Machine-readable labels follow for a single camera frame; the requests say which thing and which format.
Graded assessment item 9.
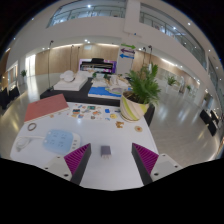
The pink hardcover book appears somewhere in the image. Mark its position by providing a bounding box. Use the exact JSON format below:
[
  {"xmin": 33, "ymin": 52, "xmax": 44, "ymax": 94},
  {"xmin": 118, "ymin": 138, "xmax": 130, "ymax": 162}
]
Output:
[{"xmin": 23, "ymin": 93, "xmax": 70, "ymax": 123}]

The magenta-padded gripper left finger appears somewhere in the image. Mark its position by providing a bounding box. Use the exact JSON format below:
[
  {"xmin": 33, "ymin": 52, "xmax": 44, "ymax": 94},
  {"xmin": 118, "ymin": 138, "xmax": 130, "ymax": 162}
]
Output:
[{"xmin": 42, "ymin": 143, "xmax": 92, "ymax": 186}]

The light blue power strip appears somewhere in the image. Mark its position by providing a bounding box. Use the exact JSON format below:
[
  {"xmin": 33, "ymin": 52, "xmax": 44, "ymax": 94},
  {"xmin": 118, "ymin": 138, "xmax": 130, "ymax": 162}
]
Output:
[{"xmin": 42, "ymin": 129, "xmax": 82, "ymax": 156}]

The white architectural model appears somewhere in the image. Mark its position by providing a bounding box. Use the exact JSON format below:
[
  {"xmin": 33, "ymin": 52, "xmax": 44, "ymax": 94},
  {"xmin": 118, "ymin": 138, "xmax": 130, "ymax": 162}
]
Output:
[{"xmin": 53, "ymin": 69, "xmax": 90, "ymax": 92}]

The black display platform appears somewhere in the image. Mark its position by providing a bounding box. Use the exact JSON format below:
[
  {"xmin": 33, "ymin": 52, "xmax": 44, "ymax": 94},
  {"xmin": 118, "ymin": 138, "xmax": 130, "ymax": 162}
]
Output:
[{"xmin": 39, "ymin": 77, "xmax": 156, "ymax": 127}]

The blue-based architectural model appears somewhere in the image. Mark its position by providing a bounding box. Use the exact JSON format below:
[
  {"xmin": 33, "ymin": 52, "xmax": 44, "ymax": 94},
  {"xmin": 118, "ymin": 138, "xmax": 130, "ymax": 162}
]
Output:
[{"xmin": 87, "ymin": 74, "xmax": 131, "ymax": 100}]

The black piano with purple screen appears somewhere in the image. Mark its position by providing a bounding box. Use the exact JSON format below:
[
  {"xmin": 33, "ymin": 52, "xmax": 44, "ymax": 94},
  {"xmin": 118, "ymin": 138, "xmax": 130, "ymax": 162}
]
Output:
[{"xmin": 78, "ymin": 58, "xmax": 118, "ymax": 75}]

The white power strip cable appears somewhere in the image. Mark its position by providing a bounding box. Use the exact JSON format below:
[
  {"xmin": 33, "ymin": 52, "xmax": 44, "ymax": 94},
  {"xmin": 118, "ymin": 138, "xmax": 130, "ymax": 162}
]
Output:
[{"xmin": 13, "ymin": 134, "xmax": 46, "ymax": 154}]

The green plant in striped pot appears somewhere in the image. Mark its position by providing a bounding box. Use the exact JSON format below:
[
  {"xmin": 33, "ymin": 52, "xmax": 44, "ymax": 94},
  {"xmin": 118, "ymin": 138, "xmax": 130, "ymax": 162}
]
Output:
[{"xmin": 119, "ymin": 63, "xmax": 162, "ymax": 123}]

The white pillar with arrow signs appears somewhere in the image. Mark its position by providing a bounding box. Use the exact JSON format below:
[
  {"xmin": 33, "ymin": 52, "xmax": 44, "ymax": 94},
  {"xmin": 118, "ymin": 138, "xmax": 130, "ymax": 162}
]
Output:
[{"xmin": 116, "ymin": 43, "xmax": 137, "ymax": 76}]

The group of black chairs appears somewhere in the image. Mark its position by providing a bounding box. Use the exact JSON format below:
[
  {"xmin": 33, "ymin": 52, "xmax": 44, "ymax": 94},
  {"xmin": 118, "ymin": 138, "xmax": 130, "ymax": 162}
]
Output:
[
  {"xmin": 0, "ymin": 85, "xmax": 21, "ymax": 109},
  {"xmin": 199, "ymin": 109, "xmax": 223, "ymax": 137}
]

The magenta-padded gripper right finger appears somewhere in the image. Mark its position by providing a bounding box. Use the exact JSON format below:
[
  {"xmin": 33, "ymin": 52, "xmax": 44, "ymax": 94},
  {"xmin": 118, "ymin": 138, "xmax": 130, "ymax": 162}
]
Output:
[{"xmin": 131, "ymin": 142, "xmax": 183, "ymax": 186}]

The small grey-purple charger block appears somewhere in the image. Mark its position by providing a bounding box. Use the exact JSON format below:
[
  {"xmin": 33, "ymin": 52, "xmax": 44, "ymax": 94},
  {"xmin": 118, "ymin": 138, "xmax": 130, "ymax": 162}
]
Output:
[{"xmin": 100, "ymin": 145, "xmax": 112, "ymax": 160}]

